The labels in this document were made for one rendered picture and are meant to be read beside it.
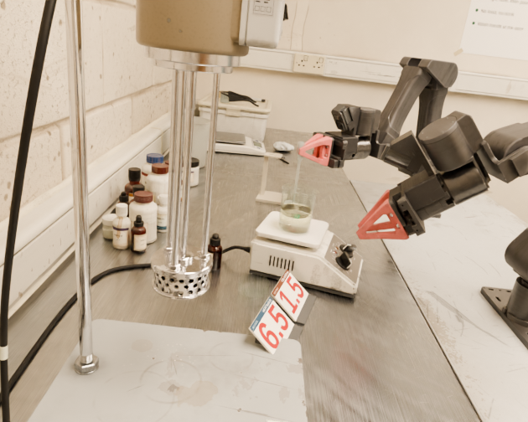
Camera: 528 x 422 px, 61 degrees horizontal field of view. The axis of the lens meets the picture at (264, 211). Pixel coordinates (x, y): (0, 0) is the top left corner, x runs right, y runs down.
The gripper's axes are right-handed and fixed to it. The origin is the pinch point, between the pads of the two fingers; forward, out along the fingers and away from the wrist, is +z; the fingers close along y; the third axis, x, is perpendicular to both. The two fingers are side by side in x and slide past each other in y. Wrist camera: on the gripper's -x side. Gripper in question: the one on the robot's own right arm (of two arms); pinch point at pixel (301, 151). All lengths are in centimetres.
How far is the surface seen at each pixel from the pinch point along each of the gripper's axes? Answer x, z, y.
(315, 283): 16.5, 14.5, 27.3
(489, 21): -41, -145, -56
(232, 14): -25, 44, 43
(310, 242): 9.3, 15.1, 25.0
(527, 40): -35, -161, -45
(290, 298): 15.9, 22.3, 30.3
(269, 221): 9.3, 17.0, 14.6
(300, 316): 17.6, 22.0, 33.0
